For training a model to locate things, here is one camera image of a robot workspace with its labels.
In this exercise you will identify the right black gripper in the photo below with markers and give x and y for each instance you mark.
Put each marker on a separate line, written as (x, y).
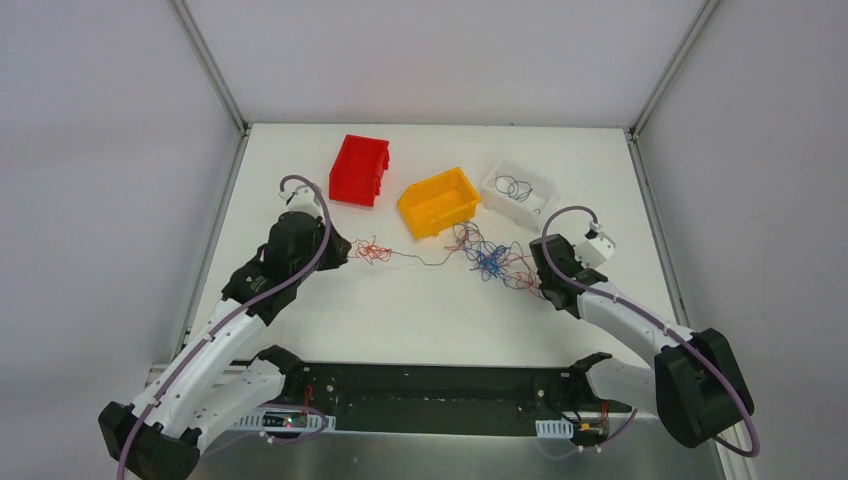
(548, 266)

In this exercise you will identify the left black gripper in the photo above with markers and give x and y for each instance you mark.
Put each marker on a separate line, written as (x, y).
(334, 248)

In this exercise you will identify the red orange cable clump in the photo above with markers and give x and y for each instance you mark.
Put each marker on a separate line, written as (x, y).
(370, 251)

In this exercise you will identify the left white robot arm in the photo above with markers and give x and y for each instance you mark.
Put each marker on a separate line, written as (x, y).
(163, 431)

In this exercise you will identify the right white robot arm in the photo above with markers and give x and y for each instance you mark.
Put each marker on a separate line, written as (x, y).
(689, 379)

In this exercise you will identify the red plastic bin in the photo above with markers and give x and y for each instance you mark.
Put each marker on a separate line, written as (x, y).
(356, 175)

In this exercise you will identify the white plastic bin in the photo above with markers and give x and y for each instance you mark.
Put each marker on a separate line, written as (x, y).
(519, 194)

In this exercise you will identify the yellow plastic bin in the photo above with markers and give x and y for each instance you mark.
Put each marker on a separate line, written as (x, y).
(432, 205)

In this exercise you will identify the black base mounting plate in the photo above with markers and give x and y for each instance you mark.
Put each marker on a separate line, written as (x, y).
(451, 400)

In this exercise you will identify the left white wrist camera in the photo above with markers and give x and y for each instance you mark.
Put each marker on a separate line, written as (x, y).
(301, 199)

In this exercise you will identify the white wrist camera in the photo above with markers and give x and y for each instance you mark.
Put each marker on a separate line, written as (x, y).
(301, 199)
(596, 249)

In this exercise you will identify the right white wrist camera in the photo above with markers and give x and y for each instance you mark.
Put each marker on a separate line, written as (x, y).
(596, 249)

